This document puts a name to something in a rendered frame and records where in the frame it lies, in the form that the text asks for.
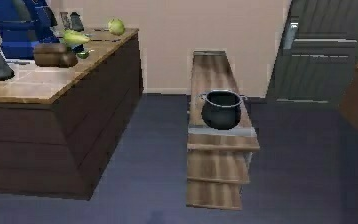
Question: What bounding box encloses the dark brown kitchen counter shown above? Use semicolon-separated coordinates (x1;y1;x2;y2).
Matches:
0;27;145;202

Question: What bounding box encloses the green apple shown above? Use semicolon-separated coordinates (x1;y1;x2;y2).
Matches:
107;17;126;37

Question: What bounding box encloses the grey salt shaker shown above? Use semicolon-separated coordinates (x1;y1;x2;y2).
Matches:
59;11;71;30

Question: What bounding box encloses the wooden shelf unit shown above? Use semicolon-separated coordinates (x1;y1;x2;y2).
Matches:
185;50;261;211

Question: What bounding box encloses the small green cup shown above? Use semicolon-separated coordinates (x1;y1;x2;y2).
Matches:
76;49;92;60

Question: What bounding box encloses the brown bread loaf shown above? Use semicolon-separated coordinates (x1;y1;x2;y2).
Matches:
32;42;79;69

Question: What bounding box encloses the blue coffee machine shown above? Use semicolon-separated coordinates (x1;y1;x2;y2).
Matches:
0;0;61;60

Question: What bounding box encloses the dark pepper shaker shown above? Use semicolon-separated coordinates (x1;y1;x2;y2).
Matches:
69;11;85;33

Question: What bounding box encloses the black cooking pot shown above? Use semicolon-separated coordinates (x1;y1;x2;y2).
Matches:
197;89;248;131

